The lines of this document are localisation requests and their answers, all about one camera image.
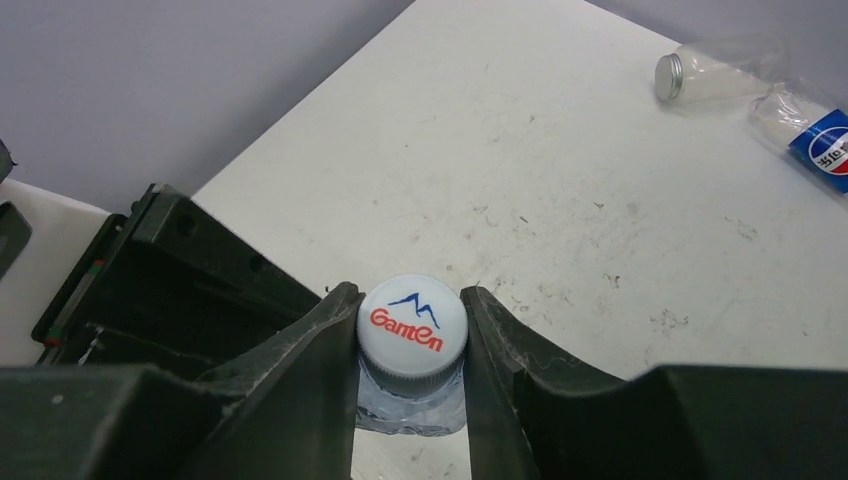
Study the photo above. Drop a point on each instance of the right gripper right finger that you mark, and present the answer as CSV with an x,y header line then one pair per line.
x,y
535,411

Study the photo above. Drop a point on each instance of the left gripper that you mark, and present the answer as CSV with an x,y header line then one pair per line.
x,y
168,285

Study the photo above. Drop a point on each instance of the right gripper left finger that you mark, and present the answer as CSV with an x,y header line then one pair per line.
x,y
283,410

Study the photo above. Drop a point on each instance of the blue tint bottle white cap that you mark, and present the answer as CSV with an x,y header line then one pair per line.
x,y
412,332

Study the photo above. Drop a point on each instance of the clear bottle silver cap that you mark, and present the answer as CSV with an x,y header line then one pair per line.
x,y
720,69

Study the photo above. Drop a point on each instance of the Pepsi bottle behind bin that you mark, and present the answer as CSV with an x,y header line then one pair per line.
x,y
799,119

